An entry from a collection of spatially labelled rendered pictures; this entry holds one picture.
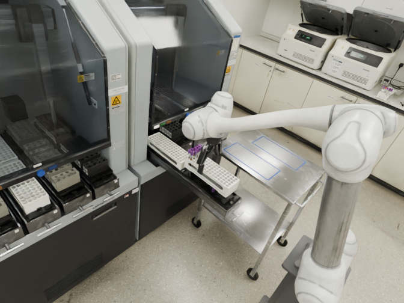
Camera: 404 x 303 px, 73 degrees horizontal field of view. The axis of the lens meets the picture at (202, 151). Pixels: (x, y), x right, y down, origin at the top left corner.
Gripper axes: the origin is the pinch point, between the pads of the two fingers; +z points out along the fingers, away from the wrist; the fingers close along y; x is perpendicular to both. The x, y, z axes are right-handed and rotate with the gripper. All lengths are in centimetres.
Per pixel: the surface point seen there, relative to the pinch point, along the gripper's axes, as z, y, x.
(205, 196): 12.3, -6.7, -7.9
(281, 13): -34, 292, 127
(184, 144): 10.8, 14.6, 29.8
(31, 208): 8, -73, 33
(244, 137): 10, 54, 10
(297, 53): -9, 230, 62
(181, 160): 5.6, -2.9, 15.6
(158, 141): 5.7, -1.4, 36.5
